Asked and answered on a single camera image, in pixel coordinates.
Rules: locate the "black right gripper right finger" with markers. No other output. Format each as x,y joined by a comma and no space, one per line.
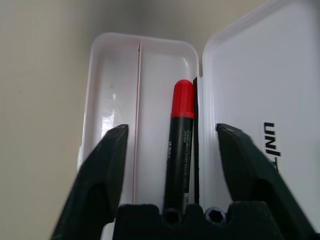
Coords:
250,170

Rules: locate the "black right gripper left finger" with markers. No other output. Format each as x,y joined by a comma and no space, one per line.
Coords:
95,180

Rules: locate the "black marker with red cap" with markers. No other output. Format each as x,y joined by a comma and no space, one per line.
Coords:
178,140

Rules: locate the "white plastic pencil case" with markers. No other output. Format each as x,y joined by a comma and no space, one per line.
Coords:
155,100

